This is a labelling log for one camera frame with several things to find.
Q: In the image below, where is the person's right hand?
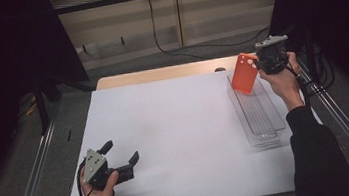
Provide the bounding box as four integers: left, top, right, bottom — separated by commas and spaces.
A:
256, 50, 307, 115

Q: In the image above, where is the black power cable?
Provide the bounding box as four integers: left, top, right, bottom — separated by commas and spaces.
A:
147, 0, 274, 66

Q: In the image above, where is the black curtain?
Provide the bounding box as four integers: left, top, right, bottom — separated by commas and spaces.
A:
0, 0, 105, 196
264, 0, 349, 126

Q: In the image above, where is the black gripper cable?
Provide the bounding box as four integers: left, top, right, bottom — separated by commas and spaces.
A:
283, 60, 313, 113
74, 160, 92, 196

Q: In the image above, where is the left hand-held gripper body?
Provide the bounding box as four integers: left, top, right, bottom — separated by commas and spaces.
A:
78, 144, 137, 194

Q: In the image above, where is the black metal stand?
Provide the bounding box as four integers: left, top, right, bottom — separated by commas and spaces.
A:
28, 62, 100, 136

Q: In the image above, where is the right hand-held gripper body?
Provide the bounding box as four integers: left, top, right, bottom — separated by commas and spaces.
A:
252, 34, 294, 78

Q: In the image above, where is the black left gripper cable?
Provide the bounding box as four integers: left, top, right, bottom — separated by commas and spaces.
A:
74, 160, 92, 196

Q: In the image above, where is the orange phone case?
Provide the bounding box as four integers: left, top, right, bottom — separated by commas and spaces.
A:
227, 51, 264, 98

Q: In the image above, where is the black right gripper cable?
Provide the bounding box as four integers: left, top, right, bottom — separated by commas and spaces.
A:
283, 60, 313, 113

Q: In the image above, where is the clear plastic tray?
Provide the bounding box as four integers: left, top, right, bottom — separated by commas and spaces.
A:
224, 68, 289, 154

